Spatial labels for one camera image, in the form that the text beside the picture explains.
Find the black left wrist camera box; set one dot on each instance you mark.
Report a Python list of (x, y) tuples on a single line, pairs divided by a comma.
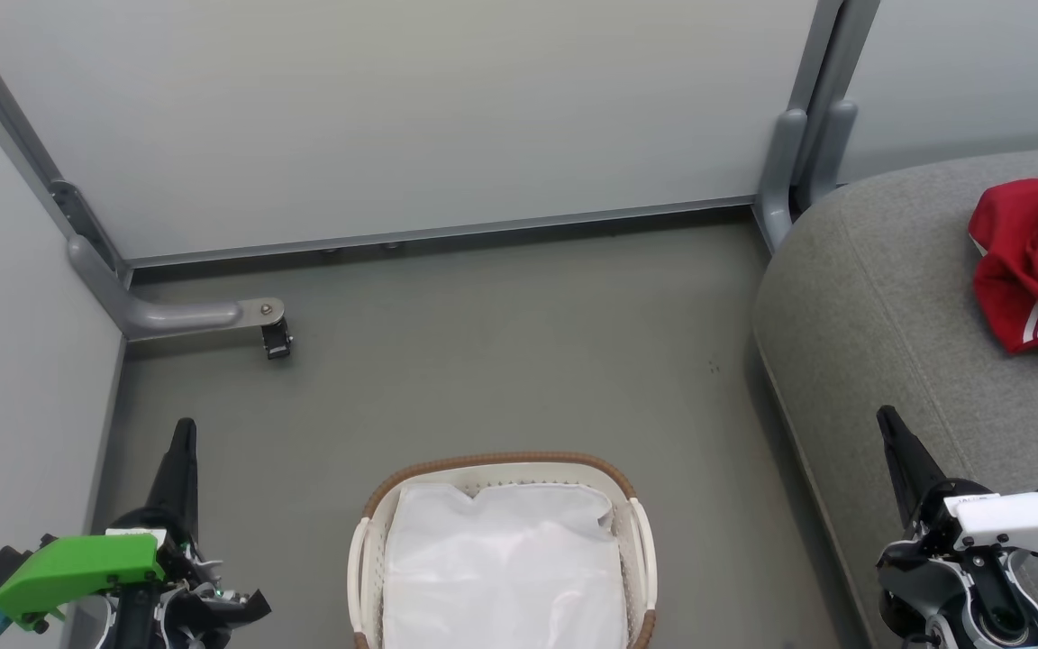
[(1, 568)]

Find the white woven laundry basket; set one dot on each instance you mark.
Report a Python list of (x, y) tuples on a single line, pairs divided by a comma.
[(638, 505)]

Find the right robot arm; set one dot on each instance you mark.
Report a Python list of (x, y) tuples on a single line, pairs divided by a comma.
[(951, 586)]

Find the grey partition post with foot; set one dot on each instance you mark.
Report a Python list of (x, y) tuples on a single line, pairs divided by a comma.
[(177, 315)]

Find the red jersey with white stripes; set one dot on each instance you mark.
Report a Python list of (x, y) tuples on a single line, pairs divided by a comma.
[(1037, 261)]

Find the white basket liner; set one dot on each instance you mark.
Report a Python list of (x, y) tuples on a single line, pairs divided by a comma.
[(501, 568)]

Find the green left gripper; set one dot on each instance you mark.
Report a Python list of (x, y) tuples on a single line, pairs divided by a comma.
[(77, 568)]

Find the grey fabric sofa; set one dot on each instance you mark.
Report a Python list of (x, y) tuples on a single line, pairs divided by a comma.
[(879, 297)]

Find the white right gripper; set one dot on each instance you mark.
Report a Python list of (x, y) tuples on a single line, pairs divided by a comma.
[(1015, 523)]

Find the black caster wheel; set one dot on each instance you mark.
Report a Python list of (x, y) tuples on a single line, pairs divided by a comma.
[(277, 341)]

